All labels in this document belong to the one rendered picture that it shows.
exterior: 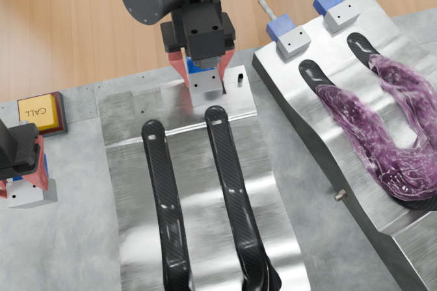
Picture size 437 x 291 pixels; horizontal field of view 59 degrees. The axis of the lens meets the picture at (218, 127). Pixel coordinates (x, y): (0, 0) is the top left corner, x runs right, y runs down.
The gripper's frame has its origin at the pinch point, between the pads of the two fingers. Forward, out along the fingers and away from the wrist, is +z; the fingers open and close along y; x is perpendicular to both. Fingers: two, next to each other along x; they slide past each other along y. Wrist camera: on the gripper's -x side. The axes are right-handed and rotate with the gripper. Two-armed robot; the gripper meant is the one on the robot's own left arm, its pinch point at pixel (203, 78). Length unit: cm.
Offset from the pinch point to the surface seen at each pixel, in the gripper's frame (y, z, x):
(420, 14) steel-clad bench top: 48, 5, 14
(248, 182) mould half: 3.7, 13.3, -12.0
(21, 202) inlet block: -29.1, 5.9, -12.6
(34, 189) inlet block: -27.2, 5.1, -11.4
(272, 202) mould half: 6.6, 14.1, -16.3
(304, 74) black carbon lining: 19.0, 6.5, 4.3
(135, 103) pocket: -12.2, 6.1, 4.8
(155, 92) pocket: -8.3, 4.9, 5.3
